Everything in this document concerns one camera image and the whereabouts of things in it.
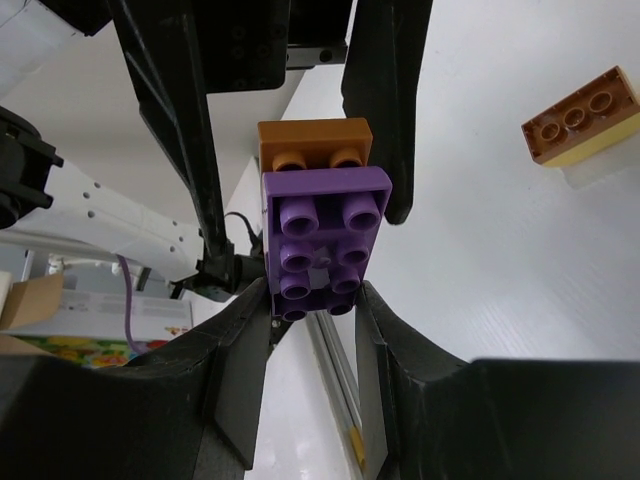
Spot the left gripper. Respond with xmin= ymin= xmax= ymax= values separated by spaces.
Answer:
xmin=108 ymin=0 xmax=433 ymax=290

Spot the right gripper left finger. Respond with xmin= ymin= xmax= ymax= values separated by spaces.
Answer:
xmin=1 ymin=278 xmax=271 ymax=479

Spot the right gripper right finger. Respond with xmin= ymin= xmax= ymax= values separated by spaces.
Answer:
xmin=355 ymin=283 xmax=639 ymax=479

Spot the brown lego brick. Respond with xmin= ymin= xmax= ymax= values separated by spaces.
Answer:
xmin=521 ymin=66 xmax=639 ymax=166
xmin=258 ymin=118 xmax=373 ymax=173

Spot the purple lego plate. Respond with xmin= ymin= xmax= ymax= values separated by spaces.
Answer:
xmin=262 ymin=167 xmax=392 ymax=322

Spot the pale yellow lego brick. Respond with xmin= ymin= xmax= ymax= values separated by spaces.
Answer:
xmin=539 ymin=112 xmax=639 ymax=168

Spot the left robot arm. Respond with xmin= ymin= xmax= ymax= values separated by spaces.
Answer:
xmin=1 ymin=1 xmax=432 ymax=293

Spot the colourful cardboard box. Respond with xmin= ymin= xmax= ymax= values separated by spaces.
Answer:
xmin=1 ymin=272 xmax=193 ymax=368

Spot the aluminium front rail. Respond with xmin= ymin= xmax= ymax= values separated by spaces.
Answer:
xmin=306 ymin=311 xmax=366 ymax=479

